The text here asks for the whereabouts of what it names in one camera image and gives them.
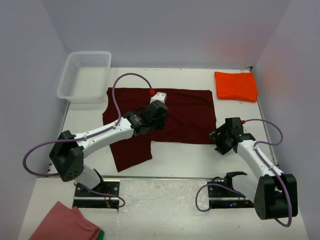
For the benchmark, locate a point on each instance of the white plastic basket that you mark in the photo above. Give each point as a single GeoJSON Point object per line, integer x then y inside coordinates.
{"type": "Point", "coordinates": [85, 77]}

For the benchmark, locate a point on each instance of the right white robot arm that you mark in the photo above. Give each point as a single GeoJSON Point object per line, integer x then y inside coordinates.
{"type": "Point", "coordinates": [273, 193]}

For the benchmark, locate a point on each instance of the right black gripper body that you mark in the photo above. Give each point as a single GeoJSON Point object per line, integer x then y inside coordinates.
{"type": "Point", "coordinates": [221, 139]}

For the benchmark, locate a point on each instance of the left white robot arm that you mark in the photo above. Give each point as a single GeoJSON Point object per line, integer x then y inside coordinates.
{"type": "Point", "coordinates": [70, 150]}

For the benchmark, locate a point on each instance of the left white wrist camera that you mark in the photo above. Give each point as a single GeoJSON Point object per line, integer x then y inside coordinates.
{"type": "Point", "coordinates": [157, 96]}

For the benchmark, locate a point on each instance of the green cloth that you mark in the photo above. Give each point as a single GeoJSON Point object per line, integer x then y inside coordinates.
{"type": "Point", "coordinates": [101, 235]}

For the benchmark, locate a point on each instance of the dark red t-shirt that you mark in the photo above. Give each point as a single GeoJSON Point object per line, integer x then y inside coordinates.
{"type": "Point", "coordinates": [191, 118]}

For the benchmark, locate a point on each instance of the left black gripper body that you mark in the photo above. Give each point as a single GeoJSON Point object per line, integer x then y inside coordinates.
{"type": "Point", "coordinates": [157, 124]}

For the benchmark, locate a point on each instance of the folded orange t-shirt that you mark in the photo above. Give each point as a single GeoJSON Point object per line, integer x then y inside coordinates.
{"type": "Point", "coordinates": [236, 86]}

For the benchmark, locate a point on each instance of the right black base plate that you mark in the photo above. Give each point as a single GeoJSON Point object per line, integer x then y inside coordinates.
{"type": "Point", "coordinates": [220, 198]}

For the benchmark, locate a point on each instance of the pink folded t-shirt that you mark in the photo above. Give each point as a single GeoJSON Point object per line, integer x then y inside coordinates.
{"type": "Point", "coordinates": [63, 223]}

